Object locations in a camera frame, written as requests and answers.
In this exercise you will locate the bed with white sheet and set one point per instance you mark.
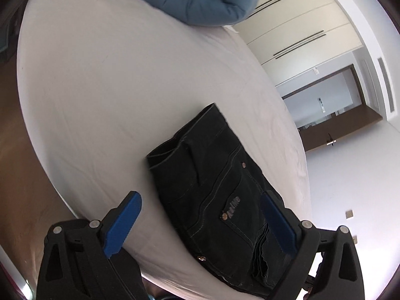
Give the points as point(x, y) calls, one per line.
point(125, 84)

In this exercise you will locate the brown door frame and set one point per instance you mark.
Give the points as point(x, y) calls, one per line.
point(315, 82)

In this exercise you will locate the beige wall switch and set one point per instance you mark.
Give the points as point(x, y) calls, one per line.
point(349, 214)

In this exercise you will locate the rolled blue duvet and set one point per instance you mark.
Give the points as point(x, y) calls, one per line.
point(193, 0)

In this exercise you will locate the black pants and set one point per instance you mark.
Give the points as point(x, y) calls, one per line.
point(218, 178)

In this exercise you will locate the brown door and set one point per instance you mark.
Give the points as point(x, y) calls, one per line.
point(350, 128)

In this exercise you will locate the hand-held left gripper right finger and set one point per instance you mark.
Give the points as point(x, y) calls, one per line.
point(278, 225)

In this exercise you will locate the wall control panel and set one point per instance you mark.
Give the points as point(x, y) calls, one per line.
point(322, 104)

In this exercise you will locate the cream wardrobe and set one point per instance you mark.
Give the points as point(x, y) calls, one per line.
point(297, 15)

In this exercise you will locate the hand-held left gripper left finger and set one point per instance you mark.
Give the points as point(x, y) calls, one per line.
point(122, 225)

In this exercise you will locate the small white wall panel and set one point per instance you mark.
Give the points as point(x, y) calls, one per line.
point(316, 70)

